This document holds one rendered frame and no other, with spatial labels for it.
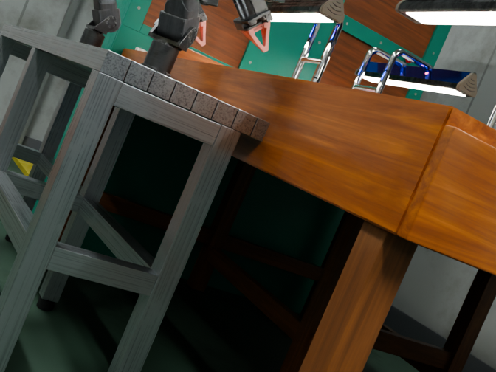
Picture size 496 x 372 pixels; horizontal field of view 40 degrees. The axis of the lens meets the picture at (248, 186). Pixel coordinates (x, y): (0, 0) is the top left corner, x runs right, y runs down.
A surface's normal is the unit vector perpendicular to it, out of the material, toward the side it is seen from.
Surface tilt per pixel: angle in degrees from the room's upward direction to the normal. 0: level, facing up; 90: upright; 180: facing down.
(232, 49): 90
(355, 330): 90
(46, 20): 90
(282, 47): 90
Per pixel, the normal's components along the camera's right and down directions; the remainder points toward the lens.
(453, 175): 0.40, 0.22
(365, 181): -0.83, -0.33
